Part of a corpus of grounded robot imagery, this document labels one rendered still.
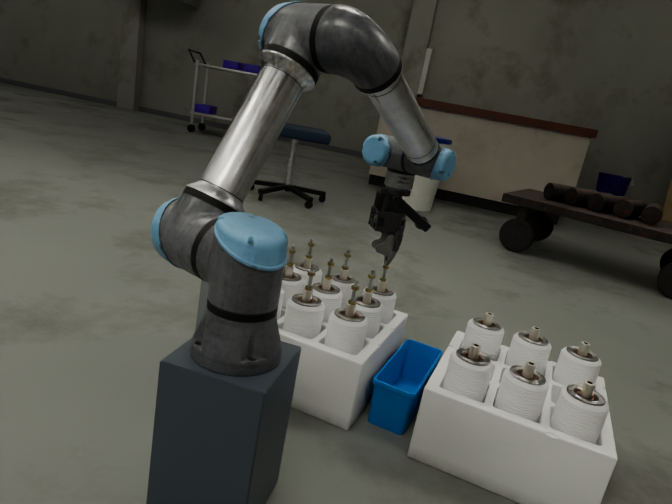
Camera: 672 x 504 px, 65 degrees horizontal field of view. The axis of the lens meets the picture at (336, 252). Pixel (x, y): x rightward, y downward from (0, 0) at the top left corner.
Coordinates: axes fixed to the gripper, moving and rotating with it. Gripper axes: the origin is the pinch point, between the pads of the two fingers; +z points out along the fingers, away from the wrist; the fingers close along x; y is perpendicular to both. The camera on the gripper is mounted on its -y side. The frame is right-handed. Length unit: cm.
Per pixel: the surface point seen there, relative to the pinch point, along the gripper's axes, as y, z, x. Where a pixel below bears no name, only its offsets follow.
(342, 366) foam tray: 15.9, 18.7, 27.4
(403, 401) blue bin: 0.3, 25.2, 30.5
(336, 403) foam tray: 15.6, 28.4, 27.6
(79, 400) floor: 73, 34, 22
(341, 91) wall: -112, -53, -646
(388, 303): -0.8, 11.1, 4.5
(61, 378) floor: 79, 34, 13
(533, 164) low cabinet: -230, -16, -305
